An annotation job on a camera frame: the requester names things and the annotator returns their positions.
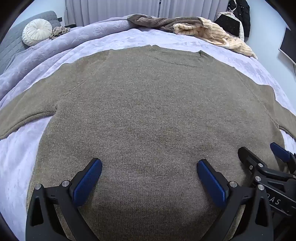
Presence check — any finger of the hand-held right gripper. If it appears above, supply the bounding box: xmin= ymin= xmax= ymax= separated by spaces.
xmin=238 ymin=146 xmax=296 ymax=193
xmin=270 ymin=142 xmax=296 ymax=173

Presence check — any wall monitor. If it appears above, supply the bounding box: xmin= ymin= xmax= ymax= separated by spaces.
xmin=279 ymin=27 xmax=296 ymax=76

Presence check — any round cream pleated pillow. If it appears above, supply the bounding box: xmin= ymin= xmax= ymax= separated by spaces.
xmin=22 ymin=19 xmax=53 ymax=46

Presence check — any olive knit sweater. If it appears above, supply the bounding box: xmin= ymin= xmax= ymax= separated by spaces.
xmin=0 ymin=45 xmax=296 ymax=241

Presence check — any lavender embossed duvet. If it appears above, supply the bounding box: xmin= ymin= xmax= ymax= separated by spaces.
xmin=0 ymin=16 xmax=139 ymax=102

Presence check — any cream striped fleece garment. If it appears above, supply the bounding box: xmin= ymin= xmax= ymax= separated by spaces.
xmin=173 ymin=17 xmax=258 ymax=59

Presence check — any small black bedside object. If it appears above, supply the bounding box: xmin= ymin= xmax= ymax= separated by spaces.
xmin=58 ymin=17 xmax=77 ymax=28

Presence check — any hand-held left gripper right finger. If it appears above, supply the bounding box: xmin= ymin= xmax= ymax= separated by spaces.
xmin=196 ymin=159 xmax=274 ymax=241

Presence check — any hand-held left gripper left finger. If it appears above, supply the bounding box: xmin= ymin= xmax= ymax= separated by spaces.
xmin=25 ymin=158 xmax=103 ymax=241

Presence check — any crumpled beige cloth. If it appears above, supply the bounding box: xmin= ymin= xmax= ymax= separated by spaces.
xmin=49 ymin=26 xmax=71 ymax=40

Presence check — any grey quilted headboard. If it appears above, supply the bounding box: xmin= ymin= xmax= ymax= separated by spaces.
xmin=0 ymin=10 xmax=62 ymax=75

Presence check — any grey pleated curtain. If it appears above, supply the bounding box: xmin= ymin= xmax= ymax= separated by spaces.
xmin=159 ymin=0 xmax=230 ymax=20
xmin=65 ymin=0 xmax=162 ymax=26

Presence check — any brown fleece garment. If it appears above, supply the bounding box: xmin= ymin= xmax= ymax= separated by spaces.
xmin=127 ymin=14 xmax=204 ymax=33

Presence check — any lavender plush bed blanket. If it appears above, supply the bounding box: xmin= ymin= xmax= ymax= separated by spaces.
xmin=0 ymin=27 xmax=296 ymax=241

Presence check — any black hanging jacket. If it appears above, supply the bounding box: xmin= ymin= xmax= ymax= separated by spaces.
xmin=228 ymin=0 xmax=251 ymax=38

